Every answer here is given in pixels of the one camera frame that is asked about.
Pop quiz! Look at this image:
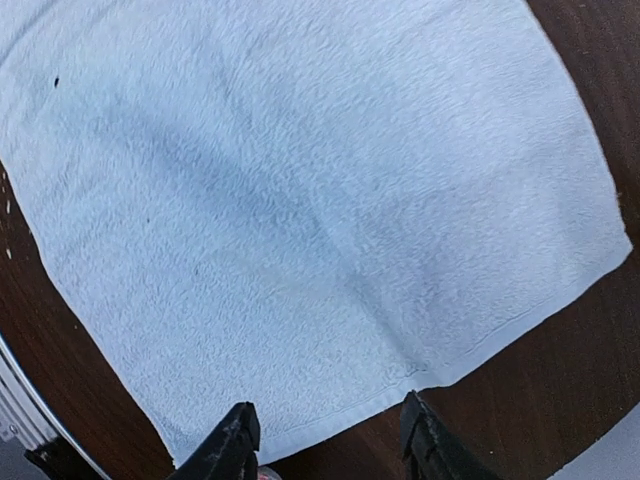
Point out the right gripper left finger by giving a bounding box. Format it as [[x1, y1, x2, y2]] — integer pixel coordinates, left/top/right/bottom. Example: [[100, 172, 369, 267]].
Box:
[[167, 402, 260, 480]]

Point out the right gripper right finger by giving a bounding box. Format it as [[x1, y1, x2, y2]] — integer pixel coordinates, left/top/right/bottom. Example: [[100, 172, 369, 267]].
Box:
[[400, 391, 500, 480]]

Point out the light blue towel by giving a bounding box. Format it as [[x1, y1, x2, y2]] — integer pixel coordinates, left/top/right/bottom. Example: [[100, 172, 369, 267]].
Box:
[[1, 1, 632, 464]]

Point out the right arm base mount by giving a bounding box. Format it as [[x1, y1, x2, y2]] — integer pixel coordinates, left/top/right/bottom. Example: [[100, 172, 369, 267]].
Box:
[[24, 437, 102, 480]]

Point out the aluminium front rail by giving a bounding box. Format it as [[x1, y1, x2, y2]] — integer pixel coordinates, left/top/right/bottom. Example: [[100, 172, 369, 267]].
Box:
[[1, 338, 58, 450]]

